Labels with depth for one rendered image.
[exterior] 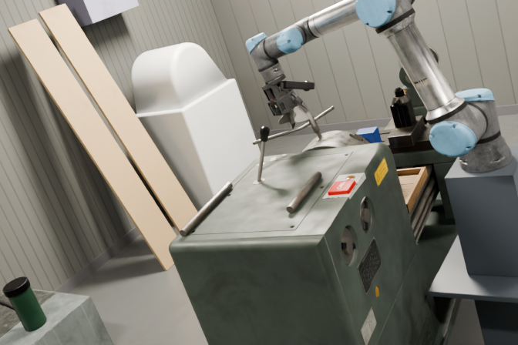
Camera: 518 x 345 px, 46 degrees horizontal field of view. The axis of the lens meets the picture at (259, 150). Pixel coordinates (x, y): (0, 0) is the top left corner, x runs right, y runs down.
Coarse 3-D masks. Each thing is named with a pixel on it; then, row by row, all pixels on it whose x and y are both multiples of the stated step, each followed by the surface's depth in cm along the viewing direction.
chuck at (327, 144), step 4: (312, 144) 210; (316, 144) 207; (320, 144) 206; (324, 144) 205; (328, 144) 204; (332, 144) 204; (336, 144) 204; (340, 144) 204; (344, 144) 204; (308, 148) 208; (312, 148) 206; (316, 148) 206; (320, 148) 205; (324, 148) 204; (328, 148) 204
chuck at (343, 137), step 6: (330, 132) 213; (336, 132) 212; (342, 132) 211; (348, 132) 211; (324, 138) 210; (330, 138) 208; (336, 138) 208; (342, 138) 207; (348, 138) 208; (348, 144) 204; (354, 144) 205; (360, 144) 206
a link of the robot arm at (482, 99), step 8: (464, 96) 175; (472, 96) 174; (480, 96) 174; (488, 96) 175; (472, 104) 173; (480, 104) 174; (488, 104) 175; (488, 112) 174; (496, 112) 179; (488, 120) 173; (496, 120) 178; (488, 128) 176; (496, 128) 178; (488, 136) 177
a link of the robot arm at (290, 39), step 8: (280, 32) 192; (288, 32) 190; (296, 32) 192; (264, 40) 197; (272, 40) 194; (280, 40) 191; (288, 40) 190; (296, 40) 192; (304, 40) 199; (264, 48) 197; (272, 48) 194; (280, 48) 192; (288, 48) 191; (296, 48) 192; (272, 56) 197; (280, 56) 197
